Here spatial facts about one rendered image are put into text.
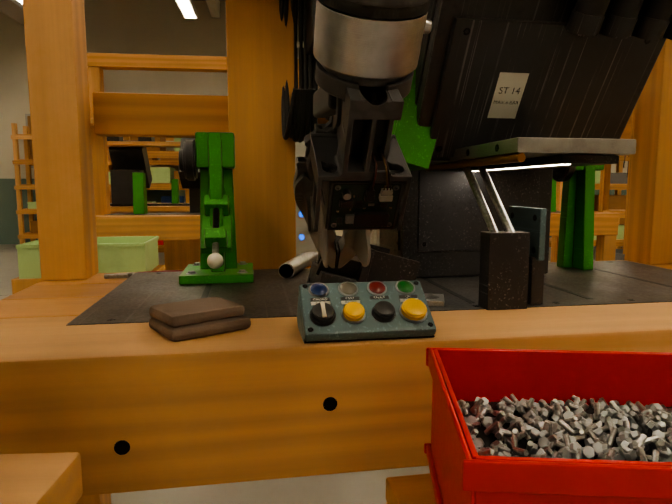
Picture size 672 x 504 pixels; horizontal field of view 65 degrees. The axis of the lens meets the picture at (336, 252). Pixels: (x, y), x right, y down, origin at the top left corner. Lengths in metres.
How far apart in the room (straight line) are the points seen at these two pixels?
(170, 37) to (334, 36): 10.96
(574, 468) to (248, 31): 1.04
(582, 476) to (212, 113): 1.08
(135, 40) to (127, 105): 10.15
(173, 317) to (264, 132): 0.63
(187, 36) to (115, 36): 1.32
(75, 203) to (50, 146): 0.12
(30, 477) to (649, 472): 0.42
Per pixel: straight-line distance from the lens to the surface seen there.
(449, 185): 1.02
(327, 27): 0.37
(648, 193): 1.53
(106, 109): 1.29
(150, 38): 11.38
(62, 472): 0.50
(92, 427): 0.62
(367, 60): 0.36
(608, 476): 0.34
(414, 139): 0.84
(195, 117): 1.26
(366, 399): 0.61
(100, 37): 11.59
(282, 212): 1.16
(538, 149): 0.70
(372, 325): 0.60
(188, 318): 0.62
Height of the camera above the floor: 1.07
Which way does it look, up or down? 7 degrees down
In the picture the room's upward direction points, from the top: straight up
